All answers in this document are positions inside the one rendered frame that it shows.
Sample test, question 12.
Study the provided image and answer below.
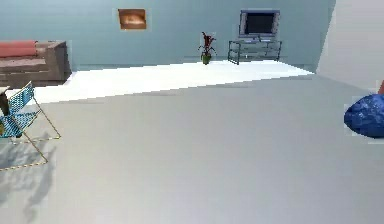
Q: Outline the brown sofa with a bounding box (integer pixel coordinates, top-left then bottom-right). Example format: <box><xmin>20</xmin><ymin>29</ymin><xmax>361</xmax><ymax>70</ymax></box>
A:
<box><xmin>0</xmin><ymin>40</ymin><xmax>73</xmax><ymax>90</ymax></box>

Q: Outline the blue mesh wire chair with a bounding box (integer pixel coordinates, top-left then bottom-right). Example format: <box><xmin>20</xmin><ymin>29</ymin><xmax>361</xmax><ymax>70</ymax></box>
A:
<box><xmin>0</xmin><ymin>80</ymin><xmax>62</xmax><ymax>172</ymax></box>

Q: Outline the blue beanbag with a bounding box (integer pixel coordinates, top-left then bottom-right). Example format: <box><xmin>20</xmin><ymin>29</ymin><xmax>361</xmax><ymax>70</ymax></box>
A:
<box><xmin>343</xmin><ymin>93</ymin><xmax>384</xmax><ymax>139</ymax></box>

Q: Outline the brown framed wall picture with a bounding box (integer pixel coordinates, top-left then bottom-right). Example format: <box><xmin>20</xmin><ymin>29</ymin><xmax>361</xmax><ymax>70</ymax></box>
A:
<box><xmin>117</xmin><ymin>8</ymin><xmax>148</xmax><ymax>31</ymax></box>

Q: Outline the red sofa cushion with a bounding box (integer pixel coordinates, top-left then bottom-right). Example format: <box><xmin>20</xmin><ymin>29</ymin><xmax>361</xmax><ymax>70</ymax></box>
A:
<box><xmin>0</xmin><ymin>40</ymin><xmax>38</xmax><ymax>59</ymax></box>

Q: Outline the glass television stand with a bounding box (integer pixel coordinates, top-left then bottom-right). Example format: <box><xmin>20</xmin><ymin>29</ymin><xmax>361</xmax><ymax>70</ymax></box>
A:
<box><xmin>227</xmin><ymin>36</ymin><xmax>283</xmax><ymax>66</ymax></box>

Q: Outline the red houseplant in green pot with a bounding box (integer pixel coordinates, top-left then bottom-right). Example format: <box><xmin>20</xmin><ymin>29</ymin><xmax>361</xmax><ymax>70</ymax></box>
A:
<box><xmin>197</xmin><ymin>31</ymin><xmax>218</xmax><ymax>66</ymax></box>

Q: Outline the grey television set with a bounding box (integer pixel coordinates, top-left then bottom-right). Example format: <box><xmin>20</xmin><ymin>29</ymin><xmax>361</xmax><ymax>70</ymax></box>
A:
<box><xmin>238</xmin><ymin>9</ymin><xmax>281</xmax><ymax>38</ymax></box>

